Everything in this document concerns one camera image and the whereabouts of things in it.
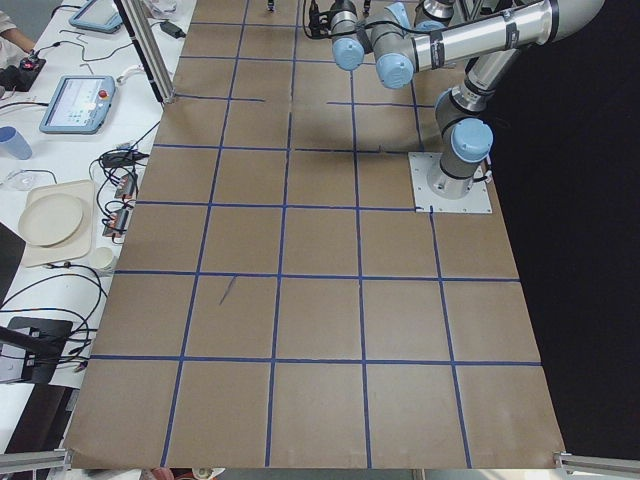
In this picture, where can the black power adapter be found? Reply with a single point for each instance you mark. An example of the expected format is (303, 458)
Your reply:
(172, 29)

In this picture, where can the white paper cup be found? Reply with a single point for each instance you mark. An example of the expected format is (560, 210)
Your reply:
(103, 260)

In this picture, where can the beige round plate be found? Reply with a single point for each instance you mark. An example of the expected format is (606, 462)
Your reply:
(50, 220)

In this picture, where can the beige tray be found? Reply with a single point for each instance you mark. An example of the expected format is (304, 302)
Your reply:
(80, 242)

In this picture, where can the blue plastic cup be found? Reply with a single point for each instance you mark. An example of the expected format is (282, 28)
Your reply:
(13, 143)

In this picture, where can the aluminium frame post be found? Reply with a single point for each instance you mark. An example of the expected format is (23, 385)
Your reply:
(139, 30)

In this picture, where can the black camera stand base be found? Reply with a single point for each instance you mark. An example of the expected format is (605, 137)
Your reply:
(31, 349)

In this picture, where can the blue teach pendant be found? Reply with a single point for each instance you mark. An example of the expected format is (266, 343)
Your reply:
(79, 105)
(97, 15)

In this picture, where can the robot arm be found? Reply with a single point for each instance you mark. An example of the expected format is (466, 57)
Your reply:
(403, 46)
(343, 19)

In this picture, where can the person's forearm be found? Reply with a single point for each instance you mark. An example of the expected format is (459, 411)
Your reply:
(18, 38)

